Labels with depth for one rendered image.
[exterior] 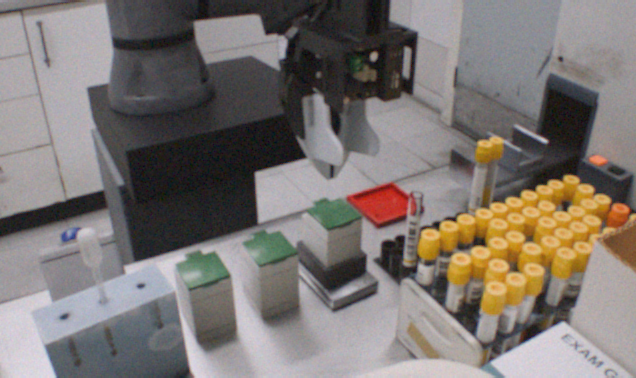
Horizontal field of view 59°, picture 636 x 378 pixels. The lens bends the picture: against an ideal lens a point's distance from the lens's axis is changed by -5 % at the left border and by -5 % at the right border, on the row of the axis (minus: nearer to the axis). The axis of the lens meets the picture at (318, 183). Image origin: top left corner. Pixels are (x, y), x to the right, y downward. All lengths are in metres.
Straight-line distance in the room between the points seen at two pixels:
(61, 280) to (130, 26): 0.37
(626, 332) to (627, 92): 0.37
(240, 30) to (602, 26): 2.36
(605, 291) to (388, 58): 0.23
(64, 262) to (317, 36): 0.30
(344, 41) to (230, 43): 2.54
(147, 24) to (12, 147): 1.47
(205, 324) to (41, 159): 1.75
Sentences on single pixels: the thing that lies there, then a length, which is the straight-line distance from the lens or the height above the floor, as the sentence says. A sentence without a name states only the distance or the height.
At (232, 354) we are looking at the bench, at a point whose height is 0.88.
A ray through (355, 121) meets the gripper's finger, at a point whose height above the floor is 1.05.
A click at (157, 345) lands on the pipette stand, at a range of 0.48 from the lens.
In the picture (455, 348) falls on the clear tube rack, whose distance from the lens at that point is 0.48.
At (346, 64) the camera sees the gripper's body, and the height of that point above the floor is 1.12.
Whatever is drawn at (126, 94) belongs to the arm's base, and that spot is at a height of 0.97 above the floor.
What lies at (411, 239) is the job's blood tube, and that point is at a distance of 0.57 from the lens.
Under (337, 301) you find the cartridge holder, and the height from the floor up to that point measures 0.89.
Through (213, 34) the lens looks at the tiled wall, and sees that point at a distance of 2.91.
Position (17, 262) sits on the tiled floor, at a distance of 2.27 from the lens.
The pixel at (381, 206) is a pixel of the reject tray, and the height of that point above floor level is 0.88.
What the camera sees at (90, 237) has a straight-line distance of 0.41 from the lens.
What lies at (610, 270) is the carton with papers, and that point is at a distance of 0.45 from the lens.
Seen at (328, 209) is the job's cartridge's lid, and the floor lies 0.96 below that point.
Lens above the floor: 1.27
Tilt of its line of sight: 31 degrees down
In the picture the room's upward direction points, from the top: straight up
